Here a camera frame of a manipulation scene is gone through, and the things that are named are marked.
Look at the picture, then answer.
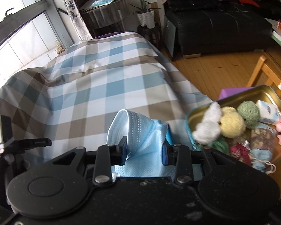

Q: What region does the patterned curtain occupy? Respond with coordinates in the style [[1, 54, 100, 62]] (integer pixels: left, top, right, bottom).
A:
[[63, 0, 92, 41]]

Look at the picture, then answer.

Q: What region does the round side table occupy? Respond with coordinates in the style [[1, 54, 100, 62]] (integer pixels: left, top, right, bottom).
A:
[[79, 0, 130, 38]]

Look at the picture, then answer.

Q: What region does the yellow towel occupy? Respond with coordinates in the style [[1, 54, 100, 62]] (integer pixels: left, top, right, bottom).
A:
[[220, 107, 246, 139]]

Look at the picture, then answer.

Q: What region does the purple box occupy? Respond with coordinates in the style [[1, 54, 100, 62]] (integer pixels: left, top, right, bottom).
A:
[[218, 87, 252, 100]]

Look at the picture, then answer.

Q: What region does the green yarn ball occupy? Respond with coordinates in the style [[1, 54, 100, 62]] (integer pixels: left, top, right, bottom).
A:
[[237, 100, 260, 128]]

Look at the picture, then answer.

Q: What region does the green edged coffee table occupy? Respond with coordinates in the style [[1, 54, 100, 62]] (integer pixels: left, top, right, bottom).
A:
[[265, 18, 281, 47]]

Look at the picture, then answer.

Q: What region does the potted plant white pot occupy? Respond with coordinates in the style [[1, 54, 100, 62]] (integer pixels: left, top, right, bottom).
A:
[[130, 0, 160, 29]]

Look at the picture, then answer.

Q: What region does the checkered tablecloth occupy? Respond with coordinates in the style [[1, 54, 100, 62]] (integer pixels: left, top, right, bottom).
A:
[[0, 32, 211, 163]]

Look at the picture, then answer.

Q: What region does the light blue face mask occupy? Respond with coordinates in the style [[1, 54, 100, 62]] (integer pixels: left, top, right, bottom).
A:
[[106, 109, 175, 178]]

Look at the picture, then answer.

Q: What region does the wooden chair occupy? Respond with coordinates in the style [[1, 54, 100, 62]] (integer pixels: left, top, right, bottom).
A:
[[246, 55, 281, 100]]

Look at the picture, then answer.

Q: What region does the red cushion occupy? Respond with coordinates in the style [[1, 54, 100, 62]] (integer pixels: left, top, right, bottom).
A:
[[238, 0, 259, 8]]

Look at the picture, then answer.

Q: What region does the black leather sofa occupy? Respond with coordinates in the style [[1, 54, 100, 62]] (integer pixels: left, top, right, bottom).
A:
[[163, 0, 281, 57]]

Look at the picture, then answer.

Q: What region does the teal gold metal tin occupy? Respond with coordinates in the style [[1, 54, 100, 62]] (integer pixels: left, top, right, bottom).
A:
[[186, 85, 281, 161]]

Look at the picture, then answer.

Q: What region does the dark plant stool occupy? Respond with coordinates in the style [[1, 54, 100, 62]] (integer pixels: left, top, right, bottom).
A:
[[137, 22, 162, 49]]

